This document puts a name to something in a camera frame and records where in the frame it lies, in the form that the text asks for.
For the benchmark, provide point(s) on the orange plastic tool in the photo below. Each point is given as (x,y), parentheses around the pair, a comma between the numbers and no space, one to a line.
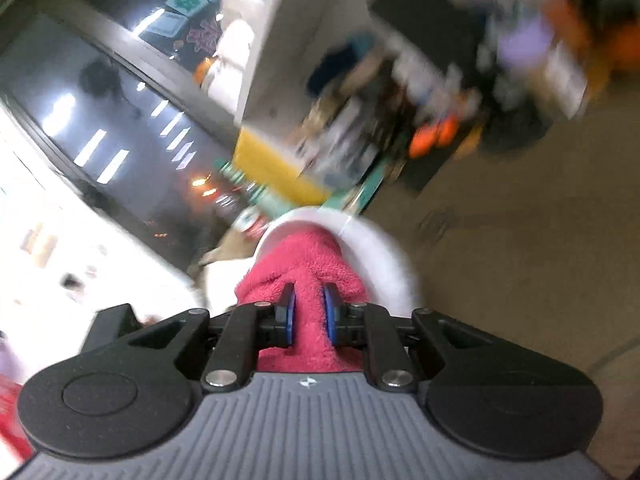
(432,135)

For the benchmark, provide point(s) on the brown plush toy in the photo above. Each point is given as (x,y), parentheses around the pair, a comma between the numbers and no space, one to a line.
(230,247)

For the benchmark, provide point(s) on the red cloth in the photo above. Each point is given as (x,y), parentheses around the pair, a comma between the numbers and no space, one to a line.
(12,420)

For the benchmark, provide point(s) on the white ribbed bowl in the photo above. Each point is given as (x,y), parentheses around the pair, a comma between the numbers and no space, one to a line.
(380,260)

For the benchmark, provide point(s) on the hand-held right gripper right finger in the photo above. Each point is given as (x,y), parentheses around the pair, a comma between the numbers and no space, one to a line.
(331,317)

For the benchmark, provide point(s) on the green cover book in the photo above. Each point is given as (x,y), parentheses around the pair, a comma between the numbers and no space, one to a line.
(375,180)

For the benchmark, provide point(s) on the white shelf unit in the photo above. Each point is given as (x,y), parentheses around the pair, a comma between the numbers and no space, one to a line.
(300,35)

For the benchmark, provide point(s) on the yellow plastic box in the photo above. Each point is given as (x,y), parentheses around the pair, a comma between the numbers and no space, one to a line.
(270,165)

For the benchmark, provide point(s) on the purple lid toothpick jar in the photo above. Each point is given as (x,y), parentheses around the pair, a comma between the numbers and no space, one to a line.
(525,42)

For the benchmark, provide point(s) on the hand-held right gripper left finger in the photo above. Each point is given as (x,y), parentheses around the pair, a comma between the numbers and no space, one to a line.
(286,317)

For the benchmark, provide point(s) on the white paper sheet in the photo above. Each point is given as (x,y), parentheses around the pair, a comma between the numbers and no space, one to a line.
(220,285)

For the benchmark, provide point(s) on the pink terry towel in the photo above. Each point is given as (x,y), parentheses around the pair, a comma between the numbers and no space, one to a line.
(305,260)

